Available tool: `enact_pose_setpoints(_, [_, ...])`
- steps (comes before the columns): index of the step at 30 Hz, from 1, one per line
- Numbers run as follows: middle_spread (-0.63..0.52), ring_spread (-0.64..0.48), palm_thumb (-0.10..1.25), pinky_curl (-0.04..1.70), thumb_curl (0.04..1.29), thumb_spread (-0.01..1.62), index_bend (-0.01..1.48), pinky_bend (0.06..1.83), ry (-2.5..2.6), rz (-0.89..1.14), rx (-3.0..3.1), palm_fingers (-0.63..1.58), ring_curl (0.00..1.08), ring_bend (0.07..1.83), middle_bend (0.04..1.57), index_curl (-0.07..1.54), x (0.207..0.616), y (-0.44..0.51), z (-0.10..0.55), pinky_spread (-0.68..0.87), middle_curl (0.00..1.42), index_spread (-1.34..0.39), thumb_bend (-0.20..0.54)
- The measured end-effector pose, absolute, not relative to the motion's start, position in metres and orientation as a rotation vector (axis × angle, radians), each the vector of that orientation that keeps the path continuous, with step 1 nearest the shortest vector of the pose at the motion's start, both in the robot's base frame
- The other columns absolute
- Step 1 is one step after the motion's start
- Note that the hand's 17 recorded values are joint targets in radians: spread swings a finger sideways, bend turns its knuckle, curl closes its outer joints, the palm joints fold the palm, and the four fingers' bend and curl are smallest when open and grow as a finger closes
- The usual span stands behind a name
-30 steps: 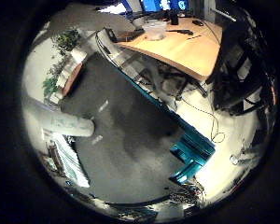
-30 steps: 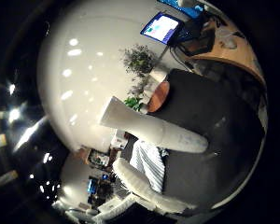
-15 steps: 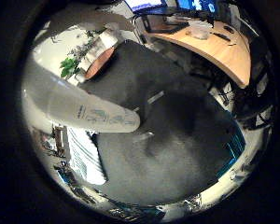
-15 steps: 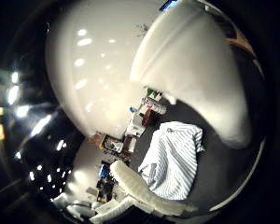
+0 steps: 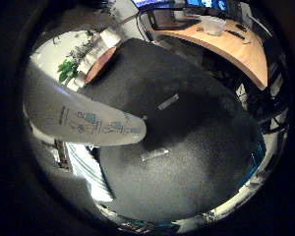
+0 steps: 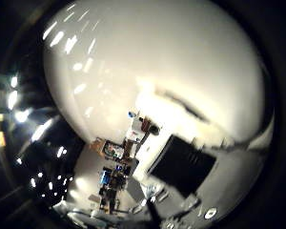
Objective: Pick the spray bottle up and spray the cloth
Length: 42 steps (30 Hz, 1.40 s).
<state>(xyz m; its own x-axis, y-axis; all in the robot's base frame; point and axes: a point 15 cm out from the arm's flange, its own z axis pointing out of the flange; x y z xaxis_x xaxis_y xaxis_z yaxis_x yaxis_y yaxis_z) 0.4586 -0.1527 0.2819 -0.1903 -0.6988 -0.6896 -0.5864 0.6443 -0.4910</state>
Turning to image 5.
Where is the clear plastic container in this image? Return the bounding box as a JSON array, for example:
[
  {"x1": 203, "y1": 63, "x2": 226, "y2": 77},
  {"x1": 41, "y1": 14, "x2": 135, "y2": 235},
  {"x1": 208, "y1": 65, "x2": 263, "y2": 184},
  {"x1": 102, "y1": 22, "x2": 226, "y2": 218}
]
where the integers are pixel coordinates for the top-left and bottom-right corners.
[{"x1": 199, "y1": 15, "x2": 227, "y2": 36}]

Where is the white striped cloth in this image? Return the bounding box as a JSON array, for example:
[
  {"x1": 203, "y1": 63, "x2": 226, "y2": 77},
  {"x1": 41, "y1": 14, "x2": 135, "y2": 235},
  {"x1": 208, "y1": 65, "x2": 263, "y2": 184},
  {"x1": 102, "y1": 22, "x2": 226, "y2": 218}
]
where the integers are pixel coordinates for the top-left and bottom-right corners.
[{"x1": 66, "y1": 142, "x2": 116, "y2": 203}]

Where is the small green potted plant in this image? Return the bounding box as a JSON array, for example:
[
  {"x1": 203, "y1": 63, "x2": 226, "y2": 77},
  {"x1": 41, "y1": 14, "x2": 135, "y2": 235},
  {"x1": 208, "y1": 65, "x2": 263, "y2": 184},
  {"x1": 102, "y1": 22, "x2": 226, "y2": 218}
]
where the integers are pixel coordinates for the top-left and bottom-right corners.
[{"x1": 56, "y1": 58, "x2": 80, "y2": 84}]

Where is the white tape strip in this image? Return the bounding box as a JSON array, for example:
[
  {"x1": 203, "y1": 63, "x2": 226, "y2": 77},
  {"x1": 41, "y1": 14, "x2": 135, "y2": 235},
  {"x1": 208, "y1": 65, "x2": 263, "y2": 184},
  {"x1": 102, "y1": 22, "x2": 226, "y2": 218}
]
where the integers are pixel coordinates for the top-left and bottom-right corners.
[{"x1": 156, "y1": 93, "x2": 181, "y2": 111}]

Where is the round wooden side table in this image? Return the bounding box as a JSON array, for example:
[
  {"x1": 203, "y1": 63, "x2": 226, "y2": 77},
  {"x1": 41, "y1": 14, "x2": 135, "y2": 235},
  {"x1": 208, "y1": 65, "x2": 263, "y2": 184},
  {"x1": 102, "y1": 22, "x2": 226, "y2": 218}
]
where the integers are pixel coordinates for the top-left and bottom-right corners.
[{"x1": 84, "y1": 45, "x2": 118, "y2": 85}]

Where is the monitor with blue screen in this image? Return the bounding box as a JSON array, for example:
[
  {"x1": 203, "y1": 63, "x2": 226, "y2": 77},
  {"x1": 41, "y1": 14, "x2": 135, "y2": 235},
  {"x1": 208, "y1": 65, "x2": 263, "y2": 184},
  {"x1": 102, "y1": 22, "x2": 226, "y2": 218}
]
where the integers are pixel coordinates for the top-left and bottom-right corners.
[{"x1": 186, "y1": 0, "x2": 228, "y2": 11}]

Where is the light wooden desk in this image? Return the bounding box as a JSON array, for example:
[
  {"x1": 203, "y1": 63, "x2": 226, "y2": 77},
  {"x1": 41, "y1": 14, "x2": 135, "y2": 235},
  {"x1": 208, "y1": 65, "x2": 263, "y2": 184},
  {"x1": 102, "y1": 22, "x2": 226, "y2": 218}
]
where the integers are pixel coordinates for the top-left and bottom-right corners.
[{"x1": 149, "y1": 17, "x2": 269, "y2": 91}]

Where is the black remote control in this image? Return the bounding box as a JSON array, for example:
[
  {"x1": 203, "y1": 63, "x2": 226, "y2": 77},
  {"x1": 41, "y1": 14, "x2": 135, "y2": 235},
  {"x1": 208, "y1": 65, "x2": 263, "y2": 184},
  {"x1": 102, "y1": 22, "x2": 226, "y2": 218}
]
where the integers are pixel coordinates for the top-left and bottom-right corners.
[{"x1": 225, "y1": 29, "x2": 247, "y2": 41}]

